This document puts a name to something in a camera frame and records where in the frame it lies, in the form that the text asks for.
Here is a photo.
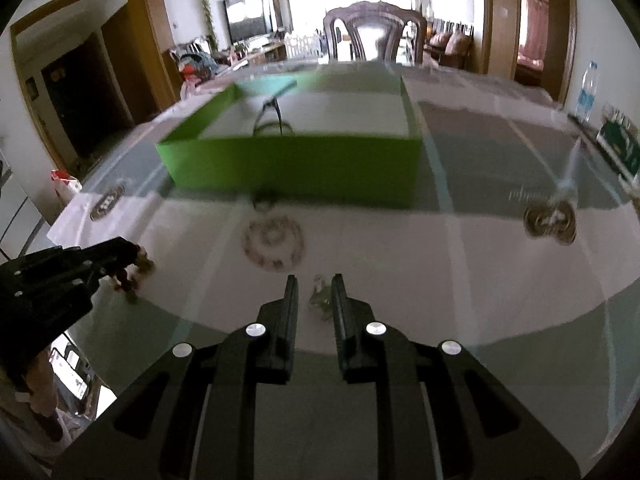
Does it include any green ivy garland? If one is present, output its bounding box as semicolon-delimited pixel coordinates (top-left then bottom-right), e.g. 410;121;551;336
196;0;219;48

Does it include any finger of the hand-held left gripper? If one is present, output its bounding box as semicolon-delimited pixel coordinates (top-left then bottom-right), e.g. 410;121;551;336
62;237;140;267
75;260;128;293

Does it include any green bead bracelet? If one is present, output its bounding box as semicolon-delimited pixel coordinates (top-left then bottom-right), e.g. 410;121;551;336
307;275;335;320

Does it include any red and white paper bag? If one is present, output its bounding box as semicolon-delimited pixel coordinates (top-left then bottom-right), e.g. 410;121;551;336
50;169;83;197

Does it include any clear water bottle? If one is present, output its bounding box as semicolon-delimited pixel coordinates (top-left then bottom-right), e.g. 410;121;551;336
575;61;600;123

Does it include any person's left forearm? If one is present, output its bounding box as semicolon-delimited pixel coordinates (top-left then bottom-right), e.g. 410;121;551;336
0;350;76;467

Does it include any brown bead bracelet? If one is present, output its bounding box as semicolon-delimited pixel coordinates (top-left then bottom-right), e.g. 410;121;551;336
111;245;155;295

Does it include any green tissue box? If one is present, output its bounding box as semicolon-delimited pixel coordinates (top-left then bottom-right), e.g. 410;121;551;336
597;117;640;180

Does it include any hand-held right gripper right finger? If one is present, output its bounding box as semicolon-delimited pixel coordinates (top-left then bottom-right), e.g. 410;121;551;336
331;274;583;480

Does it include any black wristwatch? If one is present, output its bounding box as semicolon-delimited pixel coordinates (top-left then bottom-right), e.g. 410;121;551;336
252;97;296;138

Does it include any wooden television cabinet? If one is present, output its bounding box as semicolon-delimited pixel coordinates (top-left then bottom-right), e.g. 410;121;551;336
227;42;287;67

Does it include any wooden sofa with cushions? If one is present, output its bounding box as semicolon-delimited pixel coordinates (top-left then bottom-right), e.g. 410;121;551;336
425;20;474;68

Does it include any flat screen television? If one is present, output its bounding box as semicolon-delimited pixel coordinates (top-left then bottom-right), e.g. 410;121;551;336
222;0;273;41

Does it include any pink bead bracelet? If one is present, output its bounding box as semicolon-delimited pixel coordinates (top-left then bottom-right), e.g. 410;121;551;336
241;212;306;272

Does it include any white baby fence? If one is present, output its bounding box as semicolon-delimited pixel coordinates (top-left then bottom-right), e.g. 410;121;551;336
285;30;326;59

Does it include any green cardboard box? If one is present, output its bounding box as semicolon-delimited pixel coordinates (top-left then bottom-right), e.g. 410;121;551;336
155;71;423;208

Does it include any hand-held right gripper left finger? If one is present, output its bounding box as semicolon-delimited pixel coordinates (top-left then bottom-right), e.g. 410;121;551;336
52;274;301;480

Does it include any carved wooden chair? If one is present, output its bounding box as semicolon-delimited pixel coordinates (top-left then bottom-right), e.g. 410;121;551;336
323;1;428;65

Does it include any white cabinet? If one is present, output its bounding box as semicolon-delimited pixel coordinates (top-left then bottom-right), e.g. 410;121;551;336
0;150;42;257

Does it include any pile of clothes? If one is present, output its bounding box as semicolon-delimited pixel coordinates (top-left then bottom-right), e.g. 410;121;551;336
175;52;216;83

